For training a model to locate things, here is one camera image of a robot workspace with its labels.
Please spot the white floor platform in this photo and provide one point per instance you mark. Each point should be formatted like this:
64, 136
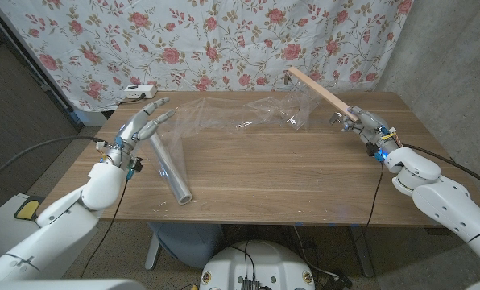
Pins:
4, 215

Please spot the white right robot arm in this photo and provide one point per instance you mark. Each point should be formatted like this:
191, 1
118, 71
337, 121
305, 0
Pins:
445, 201

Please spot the yellow and black pad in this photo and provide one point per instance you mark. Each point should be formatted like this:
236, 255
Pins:
27, 208

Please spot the white power strip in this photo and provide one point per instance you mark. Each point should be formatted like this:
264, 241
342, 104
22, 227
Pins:
140, 91

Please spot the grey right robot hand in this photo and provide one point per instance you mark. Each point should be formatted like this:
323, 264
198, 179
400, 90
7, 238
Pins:
373, 129

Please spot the wooden stick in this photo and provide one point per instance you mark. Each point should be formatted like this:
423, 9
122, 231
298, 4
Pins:
320, 92

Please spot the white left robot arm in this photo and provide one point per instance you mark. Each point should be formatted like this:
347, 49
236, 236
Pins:
63, 225

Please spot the grey table leg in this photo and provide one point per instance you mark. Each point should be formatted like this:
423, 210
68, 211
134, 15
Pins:
362, 249

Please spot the cling film roll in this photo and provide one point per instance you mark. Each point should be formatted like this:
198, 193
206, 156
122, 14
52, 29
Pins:
171, 173

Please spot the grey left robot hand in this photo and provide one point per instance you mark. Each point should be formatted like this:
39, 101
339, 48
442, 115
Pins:
133, 131

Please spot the transparent cling film sheet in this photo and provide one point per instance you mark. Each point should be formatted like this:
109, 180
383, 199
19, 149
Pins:
224, 113

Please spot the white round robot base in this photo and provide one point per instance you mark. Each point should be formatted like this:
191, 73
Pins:
260, 266

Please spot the blue-grey chair seat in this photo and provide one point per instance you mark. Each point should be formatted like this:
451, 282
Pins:
191, 241

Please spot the black power adapter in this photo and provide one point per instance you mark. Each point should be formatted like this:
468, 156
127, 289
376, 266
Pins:
338, 282

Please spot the small metal binder clip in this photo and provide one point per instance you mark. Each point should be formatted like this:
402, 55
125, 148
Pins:
336, 118

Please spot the floral print curtain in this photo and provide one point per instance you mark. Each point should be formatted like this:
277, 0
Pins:
224, 40

